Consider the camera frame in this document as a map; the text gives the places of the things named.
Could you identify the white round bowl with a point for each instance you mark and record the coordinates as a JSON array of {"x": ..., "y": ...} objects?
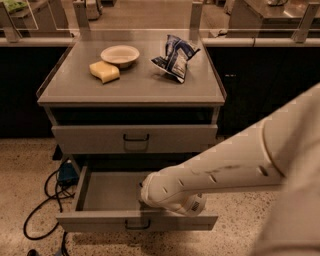
[{"x": 122, "y": 56}]

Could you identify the blue white chip bag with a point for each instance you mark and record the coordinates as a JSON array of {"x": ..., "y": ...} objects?
[{"x": 178, "y": 53}]

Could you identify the left background table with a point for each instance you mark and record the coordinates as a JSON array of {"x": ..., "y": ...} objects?
[{"x": 33, "y": 18}]

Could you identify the grey drawer cabinet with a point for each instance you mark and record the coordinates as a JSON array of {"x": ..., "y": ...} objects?
[{"x": 142, "y": 95}]

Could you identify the grey drawer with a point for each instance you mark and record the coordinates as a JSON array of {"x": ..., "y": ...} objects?
[
  {"x": 108, "y": 201},
  {"x": 119, "y": 139}
]

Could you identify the blue power box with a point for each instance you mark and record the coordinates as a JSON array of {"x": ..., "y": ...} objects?
[{"x": 67, "y": 175}]

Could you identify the right background counter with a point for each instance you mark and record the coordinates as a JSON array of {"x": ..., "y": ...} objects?
[{"x": 266, "y": 18}]

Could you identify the yellow sponge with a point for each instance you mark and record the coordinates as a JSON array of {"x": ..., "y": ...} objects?
[{"x": 104, "y": 71}]

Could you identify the grey rail with glass panels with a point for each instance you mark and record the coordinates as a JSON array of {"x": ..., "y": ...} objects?
[{"x": 142, "y": 20}]

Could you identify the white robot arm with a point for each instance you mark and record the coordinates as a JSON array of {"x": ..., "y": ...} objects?
[{"x": 281, "y": 149}]

